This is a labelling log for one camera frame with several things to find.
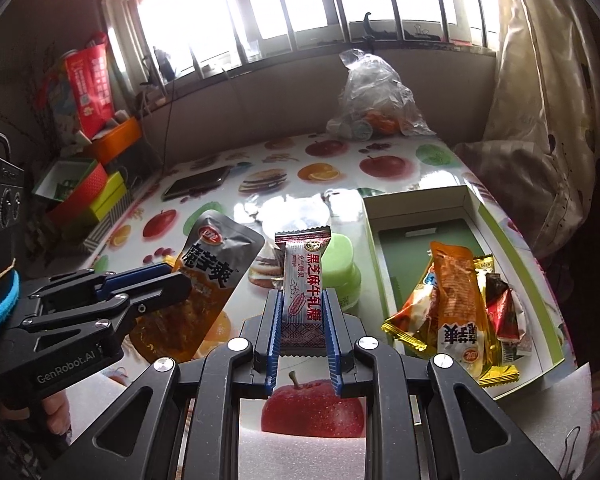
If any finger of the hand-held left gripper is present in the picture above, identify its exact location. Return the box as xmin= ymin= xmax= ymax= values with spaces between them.
xmin=30 ymin=262 xmax=173 ymax=311
xmin=7 ymin=274 xmax=193 ymax=351

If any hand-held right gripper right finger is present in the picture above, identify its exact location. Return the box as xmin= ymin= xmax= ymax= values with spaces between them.
xmin=322 ymin=287 xmax=561 ymax=480

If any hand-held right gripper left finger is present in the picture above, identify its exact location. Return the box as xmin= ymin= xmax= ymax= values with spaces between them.
xmin=82 ymin=287 xmax=287 ymax=480

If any white nougat bar packet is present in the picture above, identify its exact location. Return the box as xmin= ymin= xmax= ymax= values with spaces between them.
xmin=275 ymin=226 xmax=332 ymax=358

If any silver orange konjac packet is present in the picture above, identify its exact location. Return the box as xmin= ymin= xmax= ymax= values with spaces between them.
xmin=130 ymin=211 xmax=266 ymax=363
xmin=427 ymin=241 xmax=491 ymax=381

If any yellow red peanut candy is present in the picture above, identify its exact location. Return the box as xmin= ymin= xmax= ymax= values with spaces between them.
xmin=382 ymin=280 xmax=438 ymax=356

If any green cardboard box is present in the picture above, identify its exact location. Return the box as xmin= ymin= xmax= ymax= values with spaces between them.
xmin=362 ymin=185 xmax=566 ymax=401

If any red black candy packet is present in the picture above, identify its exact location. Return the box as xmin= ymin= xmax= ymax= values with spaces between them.
xmin=495 ymin=290 xmax=527 ymax=342
xmin=484 ymin=271 xmax=512 ymax=313

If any gold stick snack packet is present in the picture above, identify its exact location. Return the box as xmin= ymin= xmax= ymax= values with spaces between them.
xmin=477 ymin=330 xmax=521 ymax=386

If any person's left hand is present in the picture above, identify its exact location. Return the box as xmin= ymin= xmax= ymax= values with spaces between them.
xmin=39 ymin=389 xmax=75 ymax=443

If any black white striped box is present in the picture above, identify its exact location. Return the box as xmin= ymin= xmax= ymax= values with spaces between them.
xmin=82 ymin=194 xmax=132 ymax=256

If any green round container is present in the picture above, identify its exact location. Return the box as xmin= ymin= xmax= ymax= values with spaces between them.
xmin=325 ymin=234 xmax=363 ymax=311

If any lime green box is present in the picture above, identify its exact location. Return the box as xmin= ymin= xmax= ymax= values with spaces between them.
xmin=89 ymin=171 xmax=131 ymax=226

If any red open box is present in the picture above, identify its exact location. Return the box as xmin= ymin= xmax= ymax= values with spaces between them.
xmin=32 ymin=156 xmax=108 ymax=223

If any fruit printed tablecloth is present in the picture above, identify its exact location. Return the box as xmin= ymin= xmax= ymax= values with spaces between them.
xmin=82 ymin=132 xmax=596 ymax=480

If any black smartphone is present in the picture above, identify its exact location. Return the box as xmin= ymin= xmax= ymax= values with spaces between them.
xmin=162 ymin=166 xmax=231 ymax=201

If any white foam sheet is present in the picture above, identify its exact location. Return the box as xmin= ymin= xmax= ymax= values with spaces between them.
xmin=70 ymin=360 xmax=593 ymax=480

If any orange plastic basket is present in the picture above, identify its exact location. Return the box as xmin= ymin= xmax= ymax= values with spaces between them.
xmin=91 ymin=116 xmax=143 ymax=165

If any red packaging bag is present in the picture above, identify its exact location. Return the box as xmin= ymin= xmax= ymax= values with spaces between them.
xmin=62 ymin=42 xmax=116 ymax=133

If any dark windowsill object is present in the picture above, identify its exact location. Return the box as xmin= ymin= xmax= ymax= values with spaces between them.
xmin=152 ymin=47 xmax=178 ymax=83

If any clear plastic bag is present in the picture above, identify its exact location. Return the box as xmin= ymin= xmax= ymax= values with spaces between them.
xmin=327 ymin=49 xmax=436 ymax=140

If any cream patterned curtain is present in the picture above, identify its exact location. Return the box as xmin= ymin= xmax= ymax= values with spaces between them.
xmin=455 ymin=0 xmax=600 ymax=271

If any black hook ornament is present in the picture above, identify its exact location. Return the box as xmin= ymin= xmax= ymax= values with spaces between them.
xmin=362 ymin=11 xmax=396 ymax=41

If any metal window grille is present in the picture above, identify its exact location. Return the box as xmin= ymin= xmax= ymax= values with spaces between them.
xmin=105 ymin=0 xmax=501 ymax=81

